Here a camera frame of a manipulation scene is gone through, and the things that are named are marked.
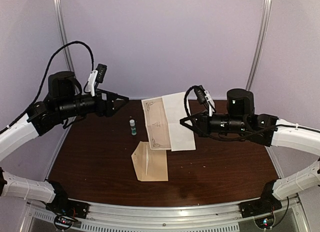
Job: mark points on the small green glue stick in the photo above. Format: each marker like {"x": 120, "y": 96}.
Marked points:
{"x": 133, "y": 127}

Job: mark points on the aluminium frame post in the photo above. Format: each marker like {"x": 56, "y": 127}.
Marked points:
{"x": 264, "y": 23}
{"x": 62, "y": 33}

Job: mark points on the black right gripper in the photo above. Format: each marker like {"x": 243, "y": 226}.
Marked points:
{"x": 202, "y": 121}

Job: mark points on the left round circuit board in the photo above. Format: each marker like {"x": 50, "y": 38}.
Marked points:
{"x": 62, "y": 223}

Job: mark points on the round circuit board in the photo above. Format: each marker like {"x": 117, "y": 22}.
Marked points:
{"x": 264, "y": 222}
{"x": 62, "y": 223}

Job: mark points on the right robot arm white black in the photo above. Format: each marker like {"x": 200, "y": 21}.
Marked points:
{"x": 241, "y": 123}

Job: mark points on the right round circuit board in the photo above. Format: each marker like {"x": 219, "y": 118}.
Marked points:
{"x": 264, "y": 222}

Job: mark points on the front aluminium slotted rail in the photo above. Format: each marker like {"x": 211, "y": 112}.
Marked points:
{"x": 225, "y": 217}

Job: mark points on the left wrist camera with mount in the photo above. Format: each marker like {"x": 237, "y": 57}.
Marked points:
{"x": 95, "y": 78}

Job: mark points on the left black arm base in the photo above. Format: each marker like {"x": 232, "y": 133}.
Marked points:
{"x": 67, "y": 204}

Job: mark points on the brown kraft envelope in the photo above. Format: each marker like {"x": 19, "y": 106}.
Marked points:
{"x": 150, "y": 165}

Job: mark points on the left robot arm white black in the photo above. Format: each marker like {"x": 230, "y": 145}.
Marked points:
{"x": 60, "y": 104}

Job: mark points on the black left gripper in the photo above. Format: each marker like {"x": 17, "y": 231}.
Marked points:
{"x": 108, "y": 111}

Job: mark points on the left aluminium frame post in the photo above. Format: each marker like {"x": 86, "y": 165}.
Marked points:
{"x": 62, "y": 33}

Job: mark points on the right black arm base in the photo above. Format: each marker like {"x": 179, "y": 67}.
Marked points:
{"x": 265, "y": 204}

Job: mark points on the right aluminium frame post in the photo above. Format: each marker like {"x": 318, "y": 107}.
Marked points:
{"x": 264, "y": 23}

